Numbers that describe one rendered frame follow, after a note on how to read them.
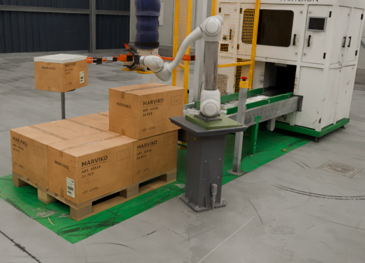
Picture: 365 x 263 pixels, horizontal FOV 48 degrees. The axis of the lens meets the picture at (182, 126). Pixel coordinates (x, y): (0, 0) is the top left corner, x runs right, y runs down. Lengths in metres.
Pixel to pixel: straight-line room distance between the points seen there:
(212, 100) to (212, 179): 0.77
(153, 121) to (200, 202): 0.83
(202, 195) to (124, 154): 0.76
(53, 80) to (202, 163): 2.56
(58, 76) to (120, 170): 2.07
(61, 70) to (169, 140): 1.90
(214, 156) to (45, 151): 1.40
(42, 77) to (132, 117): 2.08
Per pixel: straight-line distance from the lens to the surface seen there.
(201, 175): 3.49
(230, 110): 4.62
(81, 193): 3.36
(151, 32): 3.69
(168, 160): 3.99
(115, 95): 3.74
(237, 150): 4.39
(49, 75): 5.36
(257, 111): 4.95
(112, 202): 3.66
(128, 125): 3.66
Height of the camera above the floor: 1.63
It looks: 15 degrees down
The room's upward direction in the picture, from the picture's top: 3 degrees clockwise
